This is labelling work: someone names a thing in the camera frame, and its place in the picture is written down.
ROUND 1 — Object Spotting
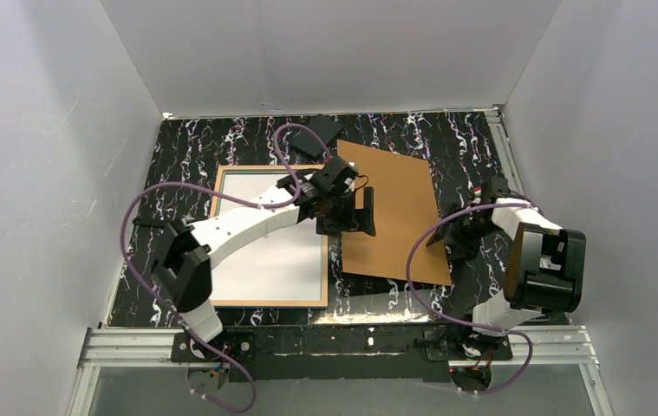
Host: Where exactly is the brown cardboard backing board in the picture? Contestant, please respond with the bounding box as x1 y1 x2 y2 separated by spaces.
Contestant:
337 140 440 281

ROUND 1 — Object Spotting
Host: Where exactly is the colour photo print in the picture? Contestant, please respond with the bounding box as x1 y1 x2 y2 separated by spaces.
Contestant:
211 172 324 302

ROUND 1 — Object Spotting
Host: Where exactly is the light wooden picture frame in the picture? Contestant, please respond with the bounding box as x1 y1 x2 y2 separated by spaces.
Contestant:
205 165 330 309

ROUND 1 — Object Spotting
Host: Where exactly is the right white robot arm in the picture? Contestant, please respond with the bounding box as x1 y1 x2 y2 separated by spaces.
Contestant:
426 178 587 337

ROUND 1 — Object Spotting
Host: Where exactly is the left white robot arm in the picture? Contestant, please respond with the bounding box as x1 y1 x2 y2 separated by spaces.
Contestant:
147 156 376 342

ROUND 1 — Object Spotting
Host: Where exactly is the black foam block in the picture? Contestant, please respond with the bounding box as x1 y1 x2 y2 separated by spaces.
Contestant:
289 114 344 160

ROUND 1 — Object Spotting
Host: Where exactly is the aluminium rail right side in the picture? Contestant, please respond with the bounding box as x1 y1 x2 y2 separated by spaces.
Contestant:
485 108 559 300

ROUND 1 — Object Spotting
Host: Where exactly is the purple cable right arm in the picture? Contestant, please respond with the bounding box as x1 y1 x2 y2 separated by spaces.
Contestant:
406 195 535 397

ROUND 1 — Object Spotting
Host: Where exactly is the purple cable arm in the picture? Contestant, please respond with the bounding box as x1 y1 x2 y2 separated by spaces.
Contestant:
406 195 535 397
120 123 336 414

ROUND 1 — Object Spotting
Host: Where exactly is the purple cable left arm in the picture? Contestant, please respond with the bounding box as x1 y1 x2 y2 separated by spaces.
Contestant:
120 123 336 414

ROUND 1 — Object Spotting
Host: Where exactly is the black mounting base plate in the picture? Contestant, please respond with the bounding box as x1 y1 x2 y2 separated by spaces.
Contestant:
170 321 513 385

